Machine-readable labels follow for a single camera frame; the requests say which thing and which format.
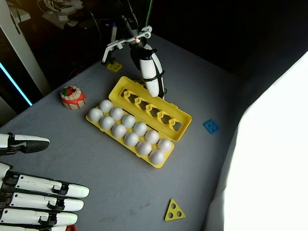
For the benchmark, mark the dark flat tablet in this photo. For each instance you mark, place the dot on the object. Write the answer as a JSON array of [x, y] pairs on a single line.
[[89, 23]]

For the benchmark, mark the small yellow block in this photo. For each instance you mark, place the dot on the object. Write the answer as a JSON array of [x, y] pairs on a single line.
[[139, 82]]

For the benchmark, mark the yellow triangle three-hole block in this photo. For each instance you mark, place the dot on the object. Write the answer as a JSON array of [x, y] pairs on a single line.
[[173, 210]]

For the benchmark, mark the white gadget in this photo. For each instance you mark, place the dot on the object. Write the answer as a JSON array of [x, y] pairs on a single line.
[[60, 7]]

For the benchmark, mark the blue square four-hole block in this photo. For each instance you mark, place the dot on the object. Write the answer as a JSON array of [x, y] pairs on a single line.
[[213, 131]]

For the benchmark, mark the cyan light strip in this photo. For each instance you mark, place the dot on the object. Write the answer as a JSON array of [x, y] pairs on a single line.
[[14, 83]]

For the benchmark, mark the white backdrop sheet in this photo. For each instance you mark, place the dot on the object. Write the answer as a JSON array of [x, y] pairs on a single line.
[[272, 156]]

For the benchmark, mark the yellow egg carton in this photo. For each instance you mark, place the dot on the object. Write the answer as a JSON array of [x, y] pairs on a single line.
[[125, 83]]

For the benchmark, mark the white upright post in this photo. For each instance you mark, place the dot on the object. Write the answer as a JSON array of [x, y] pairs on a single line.
[[24, 53]]

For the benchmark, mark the grey table cloth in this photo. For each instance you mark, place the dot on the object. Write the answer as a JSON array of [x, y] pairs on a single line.
[[108, 173]]

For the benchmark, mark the red holed block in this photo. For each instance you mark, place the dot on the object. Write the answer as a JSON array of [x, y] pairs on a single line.
[[71, 228]]

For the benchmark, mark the toy strawberry cake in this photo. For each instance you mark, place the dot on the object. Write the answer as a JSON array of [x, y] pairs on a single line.
[[72, 101]]

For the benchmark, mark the yellow square four-hole block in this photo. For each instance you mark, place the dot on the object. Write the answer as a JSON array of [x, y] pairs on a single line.
[[115, 68]]

